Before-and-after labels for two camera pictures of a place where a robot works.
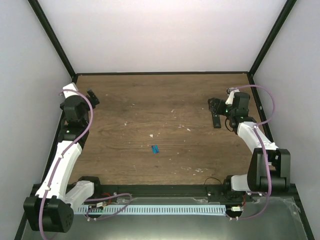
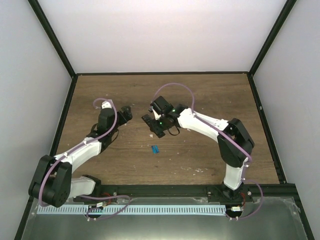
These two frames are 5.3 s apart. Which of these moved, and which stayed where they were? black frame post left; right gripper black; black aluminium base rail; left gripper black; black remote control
Moved: black remote control; right gripper black; left gripper black
Stayed: black aluminium base rail; black frame post left
